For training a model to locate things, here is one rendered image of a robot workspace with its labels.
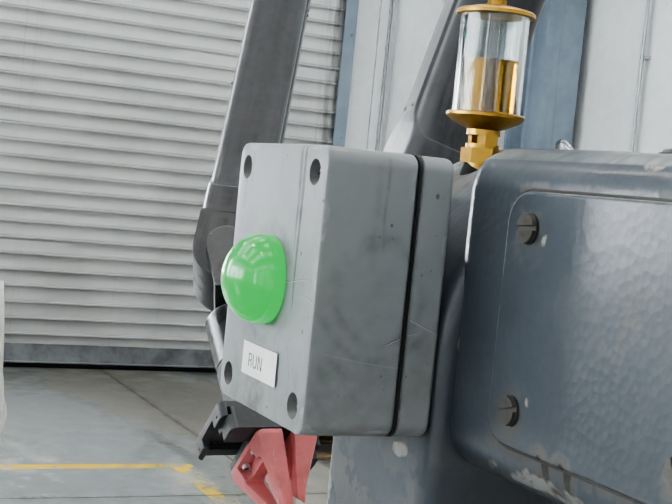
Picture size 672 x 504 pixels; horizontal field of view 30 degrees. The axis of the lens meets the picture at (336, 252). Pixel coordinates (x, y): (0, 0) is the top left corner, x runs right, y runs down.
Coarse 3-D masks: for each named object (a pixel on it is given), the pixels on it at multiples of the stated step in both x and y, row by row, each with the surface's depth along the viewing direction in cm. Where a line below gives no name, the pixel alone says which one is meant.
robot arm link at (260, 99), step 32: (256, 0) 121; (288, 0) 121; (256, 32) 119; (288, 32) 119; (256, 64) 117; (288, 64) 117; (256, 96) 115; (288, 96) 116; (224, 128) 113; (256, 128) 113; (224, 160) 111; (224, 192) 108; (224, 224) 107
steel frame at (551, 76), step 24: (552, 0) 878; (576, 0) 886; (552, 24) 879; (576, 24) 888; (552, 48) 881; (576, 48) 890; (528, 72) 921; (552, 72) 883; (576, 72) 891; (528, 96) 921; (552, 96) 885; (576, 96) 893; (528, 120) 919; (552, 120) 887; (504, 144) 920; (528, 144) 917; (552, 144) 888
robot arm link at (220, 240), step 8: (216, 232) 105; (224, 232) 105; (232, 232) 105; (208, 240) 105; (216, 240) 105; (224, 240) 105; (232, 240) 105; (208, 248) 104; (216, 248) 105; (224, 248) 105; (208, 256) 104; (216, 256) 104; (224, 256) 104; (216, 264) 104; (216, 272) 103; (216, 280) 103; (216, 288) 103; (216, 296) 104; (216, 304) 106
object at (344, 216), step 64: (256, 192) 43; (320, 192) 38; (384, 192) 39; (448, 192) 40; (320, 256) 38; (384, 256) 39; (320, 320) 38; (384, 320) 39; (256, 384) 42; (320, 384) 38; (384, 384) 39
